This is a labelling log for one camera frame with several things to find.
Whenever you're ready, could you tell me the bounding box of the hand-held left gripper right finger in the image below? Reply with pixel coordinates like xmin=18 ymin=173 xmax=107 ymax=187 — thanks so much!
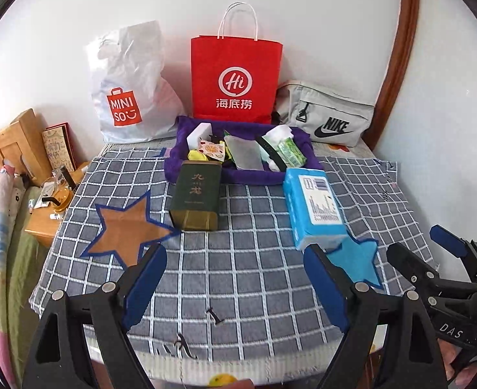
xmin=303 ymin=243 xmax=450 ymax=389

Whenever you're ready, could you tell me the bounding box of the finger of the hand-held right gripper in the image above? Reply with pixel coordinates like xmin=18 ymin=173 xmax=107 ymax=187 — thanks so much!
xmin=386 ymin=243 xmax=477 ymax=309
xmin=430 ymin=224 xmax=477 ymax=285

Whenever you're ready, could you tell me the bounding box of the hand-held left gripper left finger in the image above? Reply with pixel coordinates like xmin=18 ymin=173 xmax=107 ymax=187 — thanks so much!
xmin=21 ymin=243 xmax=168 ymax=389

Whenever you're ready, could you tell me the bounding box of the purple fabric basket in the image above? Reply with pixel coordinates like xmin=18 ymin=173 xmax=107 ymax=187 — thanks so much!
xmin=164 ymin=115 xmax=323 ymax=187

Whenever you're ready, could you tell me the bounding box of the green tissue packet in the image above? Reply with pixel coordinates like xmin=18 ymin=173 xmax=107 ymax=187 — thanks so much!
xmin=276 ymin=138 xmax=306 ymax=168

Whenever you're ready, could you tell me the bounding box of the yellow and black cloth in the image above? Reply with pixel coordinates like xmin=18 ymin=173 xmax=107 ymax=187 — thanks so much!
xmin=187 ymin=149 xmax=223 ymax=165

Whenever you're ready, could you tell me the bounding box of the black belt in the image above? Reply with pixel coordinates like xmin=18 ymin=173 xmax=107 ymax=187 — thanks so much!
xmin=256 ymin=134 xmax=288 ymax=172

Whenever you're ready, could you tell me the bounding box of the orange fruit print sachet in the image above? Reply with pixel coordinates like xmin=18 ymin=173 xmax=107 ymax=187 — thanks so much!
xmin=198 ymin=139 xmax=225 ymax=159

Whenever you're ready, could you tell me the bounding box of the white mesh bag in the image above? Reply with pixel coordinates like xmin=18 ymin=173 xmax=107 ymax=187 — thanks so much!
xmin=224 ymin=135 xmax=263 ymax=171

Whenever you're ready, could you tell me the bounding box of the white cloth glove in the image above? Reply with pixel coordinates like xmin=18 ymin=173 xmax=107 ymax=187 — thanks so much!
xmin=261 ymin=125 xmax=294 ymax=147

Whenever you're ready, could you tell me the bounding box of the white sponge block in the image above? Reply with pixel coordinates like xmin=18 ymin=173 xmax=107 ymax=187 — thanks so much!
xmin=186 ymin=122 xmax=211 ymax=149

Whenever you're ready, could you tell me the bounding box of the blue tissue pack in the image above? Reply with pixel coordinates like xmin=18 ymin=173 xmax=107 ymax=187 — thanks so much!
xmin=283 ymin=167 xmax=349 ymax=252

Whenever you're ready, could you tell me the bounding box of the grey checked blanket with stars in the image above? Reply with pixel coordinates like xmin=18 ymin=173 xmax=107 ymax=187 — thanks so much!
xmin=30 ymin=144 xmax=435 ymax=363

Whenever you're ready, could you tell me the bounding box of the white printed table cover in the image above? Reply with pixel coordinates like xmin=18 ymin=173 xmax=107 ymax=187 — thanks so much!
xmin=86 ymin=338 xmax=346 ymax=387

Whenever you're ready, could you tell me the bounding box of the dark green tea tin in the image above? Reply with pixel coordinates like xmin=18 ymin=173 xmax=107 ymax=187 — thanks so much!
xmin=171 ymin=161 xmax=223 ymax=232

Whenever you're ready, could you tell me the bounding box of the wooden nightstand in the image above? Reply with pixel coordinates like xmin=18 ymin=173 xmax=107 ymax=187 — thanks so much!
xmin=24 ymin=161 xmax=91 ymax=248

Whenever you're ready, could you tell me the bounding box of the green bed sheet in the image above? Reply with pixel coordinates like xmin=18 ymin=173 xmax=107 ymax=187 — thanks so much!
xmin=3 ymin=194 xmax=46 ymax=304

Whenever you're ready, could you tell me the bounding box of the clear plastic packet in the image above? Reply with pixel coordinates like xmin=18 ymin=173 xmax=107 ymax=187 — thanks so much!
xmin=30 ymin=184 xmax=53 ymax=211

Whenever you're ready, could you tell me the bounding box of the clear plastic box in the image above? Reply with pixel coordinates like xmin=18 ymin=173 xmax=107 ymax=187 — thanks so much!
xmin=51 ymin=165 xmax=74 ymax=187

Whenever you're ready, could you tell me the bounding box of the illustrated book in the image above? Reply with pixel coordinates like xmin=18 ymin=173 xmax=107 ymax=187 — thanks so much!
xmin=42 ymin=123 xmax=79 ymax=173

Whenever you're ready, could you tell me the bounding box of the grey waist bag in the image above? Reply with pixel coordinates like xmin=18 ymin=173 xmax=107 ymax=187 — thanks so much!
xmin=277 ymin=80 xmax=376 ymax=147

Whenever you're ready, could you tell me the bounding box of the wooden bed headboard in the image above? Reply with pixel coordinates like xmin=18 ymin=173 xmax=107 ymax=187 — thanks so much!
xmin=0 ymin=109 xmax=53 ymax=179

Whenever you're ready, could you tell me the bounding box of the white plastic shopping bag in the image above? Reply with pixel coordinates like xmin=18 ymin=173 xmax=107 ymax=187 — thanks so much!
xmin=85 ymin=20 xmax=184 ymax=144

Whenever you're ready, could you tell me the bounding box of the red paper shopping bag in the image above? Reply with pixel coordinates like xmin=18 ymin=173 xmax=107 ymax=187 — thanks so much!
xmin=190 ymin=2 xmax=283 ymax=125

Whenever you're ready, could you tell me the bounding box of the brown wooden arch frame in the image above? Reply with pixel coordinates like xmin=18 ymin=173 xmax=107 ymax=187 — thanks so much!
xmin=367 ymin=0 xmax=421 ymax=152

